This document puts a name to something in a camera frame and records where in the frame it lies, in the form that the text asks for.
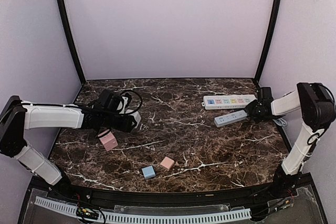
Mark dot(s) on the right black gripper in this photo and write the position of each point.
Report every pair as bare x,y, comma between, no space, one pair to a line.
252,109

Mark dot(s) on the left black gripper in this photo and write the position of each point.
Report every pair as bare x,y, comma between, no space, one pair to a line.
130,123

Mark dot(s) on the blue-grey power strip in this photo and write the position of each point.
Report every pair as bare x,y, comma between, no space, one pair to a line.
230,118

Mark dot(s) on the white cube socket adapter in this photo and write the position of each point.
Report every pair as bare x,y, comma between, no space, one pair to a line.
135,118

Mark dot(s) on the pink plug adapter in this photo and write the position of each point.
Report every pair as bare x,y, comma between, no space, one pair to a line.
167,163

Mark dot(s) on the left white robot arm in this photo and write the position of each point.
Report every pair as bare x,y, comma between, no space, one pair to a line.
18,116

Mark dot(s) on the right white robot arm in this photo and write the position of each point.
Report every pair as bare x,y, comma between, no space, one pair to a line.
317,105

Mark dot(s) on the blue flat plug adapter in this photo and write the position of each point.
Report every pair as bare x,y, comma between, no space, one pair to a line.
148,172

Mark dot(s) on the pink cube socket adapter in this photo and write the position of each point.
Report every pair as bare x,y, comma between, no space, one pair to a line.
108,140

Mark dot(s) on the white colourful power strip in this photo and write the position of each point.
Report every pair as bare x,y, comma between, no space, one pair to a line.
226,102

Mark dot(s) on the small green circuit board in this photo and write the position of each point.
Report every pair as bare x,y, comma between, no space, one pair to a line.
86,213

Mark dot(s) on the black front frame rail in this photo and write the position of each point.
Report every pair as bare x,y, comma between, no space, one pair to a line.
252,196

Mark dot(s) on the white slotted cable duct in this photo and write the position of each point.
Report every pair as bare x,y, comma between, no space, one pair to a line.
127,214

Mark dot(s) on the right black frame post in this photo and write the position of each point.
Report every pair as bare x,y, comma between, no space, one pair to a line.
268,40

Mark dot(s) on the black frame post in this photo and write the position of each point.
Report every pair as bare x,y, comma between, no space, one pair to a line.
268,40
70,40

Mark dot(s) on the left black frame post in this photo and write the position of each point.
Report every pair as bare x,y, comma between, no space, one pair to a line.
70,40

